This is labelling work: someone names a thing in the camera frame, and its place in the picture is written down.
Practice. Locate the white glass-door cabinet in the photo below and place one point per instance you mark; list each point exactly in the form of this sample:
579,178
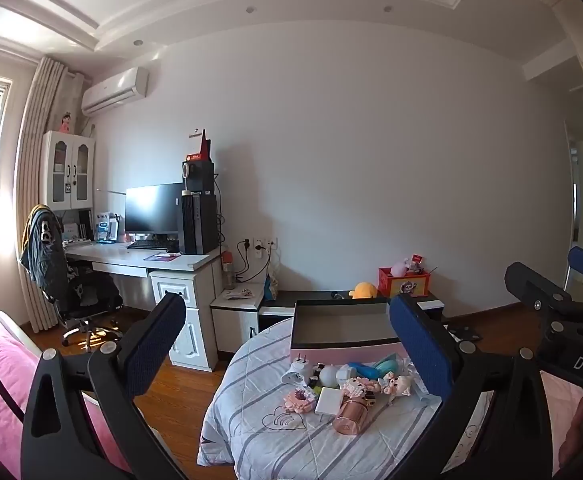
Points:
66,170

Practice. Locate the pink doll figurine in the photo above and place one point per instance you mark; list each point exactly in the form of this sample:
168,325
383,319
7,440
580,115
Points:
65,122

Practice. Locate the pink printed cloth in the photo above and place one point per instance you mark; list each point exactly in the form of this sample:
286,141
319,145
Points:
554,400

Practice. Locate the small blue toy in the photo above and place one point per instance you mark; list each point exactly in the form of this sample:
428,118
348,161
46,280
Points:
366,371

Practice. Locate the black white low cabinet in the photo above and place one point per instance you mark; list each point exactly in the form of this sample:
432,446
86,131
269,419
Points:
311,296

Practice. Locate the red storage crate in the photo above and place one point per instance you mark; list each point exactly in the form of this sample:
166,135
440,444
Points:
404,285

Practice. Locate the pale-haired doll figure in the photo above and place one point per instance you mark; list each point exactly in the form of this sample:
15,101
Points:
396,385

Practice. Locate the row of books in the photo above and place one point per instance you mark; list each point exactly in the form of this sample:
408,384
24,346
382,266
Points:
79,232

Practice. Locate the pink scrunchie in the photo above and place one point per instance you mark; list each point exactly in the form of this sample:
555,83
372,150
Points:
299,400

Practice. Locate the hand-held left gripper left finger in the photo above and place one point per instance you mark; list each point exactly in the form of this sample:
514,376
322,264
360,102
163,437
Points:
154,345

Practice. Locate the blue snack bag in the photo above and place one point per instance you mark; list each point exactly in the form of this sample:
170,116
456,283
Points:
271,286

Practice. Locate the white plug adapter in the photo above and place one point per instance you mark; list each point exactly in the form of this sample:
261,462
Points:
294,369

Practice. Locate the blue white carton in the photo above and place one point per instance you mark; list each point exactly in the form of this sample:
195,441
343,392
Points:
103,227

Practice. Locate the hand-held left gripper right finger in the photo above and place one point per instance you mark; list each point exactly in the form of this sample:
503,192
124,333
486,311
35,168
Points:
421,345

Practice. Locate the beige curtain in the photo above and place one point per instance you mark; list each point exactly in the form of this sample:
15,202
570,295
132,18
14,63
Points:
36,135

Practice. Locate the black keyboard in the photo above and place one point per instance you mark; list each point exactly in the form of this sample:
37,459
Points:
149,245

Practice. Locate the white air conditioner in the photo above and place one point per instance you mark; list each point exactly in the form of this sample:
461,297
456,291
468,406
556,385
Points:
114,91

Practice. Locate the white card box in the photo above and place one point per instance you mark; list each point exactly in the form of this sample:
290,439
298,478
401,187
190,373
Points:
329,400

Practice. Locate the orange-capped bottle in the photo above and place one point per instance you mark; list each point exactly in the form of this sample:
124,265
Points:
228,270

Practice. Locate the pink storage box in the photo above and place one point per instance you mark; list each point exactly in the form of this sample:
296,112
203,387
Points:
341,355

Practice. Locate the black computer monitor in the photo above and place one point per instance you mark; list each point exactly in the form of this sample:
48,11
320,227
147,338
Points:
154,207

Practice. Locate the yellow octopus plush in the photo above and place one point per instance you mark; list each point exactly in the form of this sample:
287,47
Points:
363,291

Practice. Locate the white desk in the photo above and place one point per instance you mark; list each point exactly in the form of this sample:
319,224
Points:
121,260

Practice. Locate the black office chair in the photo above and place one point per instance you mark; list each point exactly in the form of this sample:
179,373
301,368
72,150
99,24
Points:
91,295

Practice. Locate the pink white packet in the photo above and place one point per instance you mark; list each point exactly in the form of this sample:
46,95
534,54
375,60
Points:
237,294

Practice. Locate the dark grey jacket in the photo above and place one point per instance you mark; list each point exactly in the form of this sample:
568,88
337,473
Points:
41,250

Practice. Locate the pink mouse pad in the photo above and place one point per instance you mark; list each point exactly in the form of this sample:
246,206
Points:
164,257

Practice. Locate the red desk calendar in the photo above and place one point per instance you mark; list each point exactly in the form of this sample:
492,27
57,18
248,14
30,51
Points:
202,147

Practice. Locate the red card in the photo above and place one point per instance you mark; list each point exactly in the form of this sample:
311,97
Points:
417,262

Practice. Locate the black bathroom scale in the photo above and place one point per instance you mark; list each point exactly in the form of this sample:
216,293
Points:
465,333

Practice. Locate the black computer tower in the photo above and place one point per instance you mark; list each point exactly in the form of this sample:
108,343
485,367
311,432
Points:
199,225

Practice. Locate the person's right hand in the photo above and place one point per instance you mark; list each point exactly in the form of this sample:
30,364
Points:
576,435

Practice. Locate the black box with dial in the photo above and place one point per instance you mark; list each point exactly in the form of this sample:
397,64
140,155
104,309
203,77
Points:
201,176

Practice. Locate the white nightstand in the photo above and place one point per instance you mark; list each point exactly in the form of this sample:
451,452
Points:
236,325

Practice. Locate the pink plush toy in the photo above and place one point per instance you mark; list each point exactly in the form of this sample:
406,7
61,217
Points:
400,267

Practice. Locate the pink block figure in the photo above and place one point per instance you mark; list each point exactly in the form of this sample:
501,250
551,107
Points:
359,386

